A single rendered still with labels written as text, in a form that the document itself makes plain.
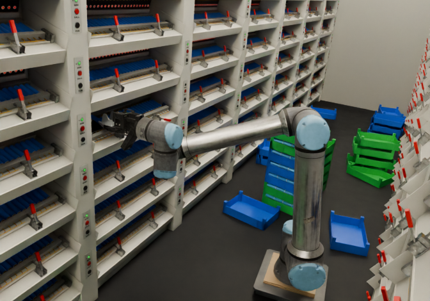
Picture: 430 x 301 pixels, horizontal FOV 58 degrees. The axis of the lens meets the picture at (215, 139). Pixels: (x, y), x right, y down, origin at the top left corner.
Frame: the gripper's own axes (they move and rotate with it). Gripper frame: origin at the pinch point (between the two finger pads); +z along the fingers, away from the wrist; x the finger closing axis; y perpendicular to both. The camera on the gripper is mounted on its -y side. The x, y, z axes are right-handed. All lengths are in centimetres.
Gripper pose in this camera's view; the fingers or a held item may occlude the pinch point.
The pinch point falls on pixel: (102, 123)
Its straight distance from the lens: 168.2
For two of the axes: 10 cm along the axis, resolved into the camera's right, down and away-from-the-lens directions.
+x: -4.6, 3.0, -8.4
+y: 0.6, -9.3, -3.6
